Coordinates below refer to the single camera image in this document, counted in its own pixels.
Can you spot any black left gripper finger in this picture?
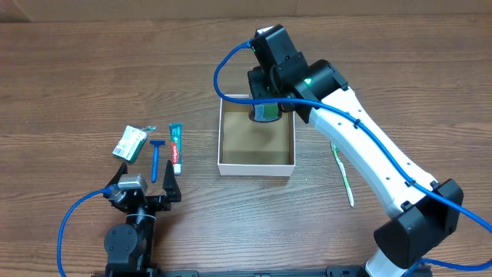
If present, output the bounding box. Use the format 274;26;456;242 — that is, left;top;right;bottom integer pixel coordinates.
162;160;181;202
106;162;128;188

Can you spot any clear soap pump bottle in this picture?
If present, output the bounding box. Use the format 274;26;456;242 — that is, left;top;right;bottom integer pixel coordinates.
249;103;282;123

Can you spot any Colgate toothpaste tube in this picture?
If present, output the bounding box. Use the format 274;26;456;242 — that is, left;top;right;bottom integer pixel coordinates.
169;122;182;175

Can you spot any green white toothbrush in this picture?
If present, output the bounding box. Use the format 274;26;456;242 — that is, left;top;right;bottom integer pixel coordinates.
331;142;354;208

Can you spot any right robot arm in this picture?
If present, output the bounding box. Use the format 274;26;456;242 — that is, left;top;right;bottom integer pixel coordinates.
248;50;464;276

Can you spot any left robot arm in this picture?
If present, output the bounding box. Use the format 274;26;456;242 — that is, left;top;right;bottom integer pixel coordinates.
104;161;181;276

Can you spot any white green soap packet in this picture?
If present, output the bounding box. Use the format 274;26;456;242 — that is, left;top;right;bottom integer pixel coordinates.
112;125;157;164

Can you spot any blue disposable razor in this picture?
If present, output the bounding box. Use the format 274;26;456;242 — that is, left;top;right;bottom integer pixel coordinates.
149;139;165;183

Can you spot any white cardboard box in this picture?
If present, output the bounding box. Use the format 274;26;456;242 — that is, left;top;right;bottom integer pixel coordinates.
217;99;296;177

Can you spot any left blue cable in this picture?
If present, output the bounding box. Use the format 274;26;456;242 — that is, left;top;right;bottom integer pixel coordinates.
56;185;118;277

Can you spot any blue cable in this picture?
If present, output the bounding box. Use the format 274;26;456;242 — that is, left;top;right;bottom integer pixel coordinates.
56;185;118;277
213;38;492;277

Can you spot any right blue cable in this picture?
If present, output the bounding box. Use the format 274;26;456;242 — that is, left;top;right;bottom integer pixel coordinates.
213;38;492;277

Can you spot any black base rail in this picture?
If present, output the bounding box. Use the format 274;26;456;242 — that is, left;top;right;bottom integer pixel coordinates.
95;265;367;277

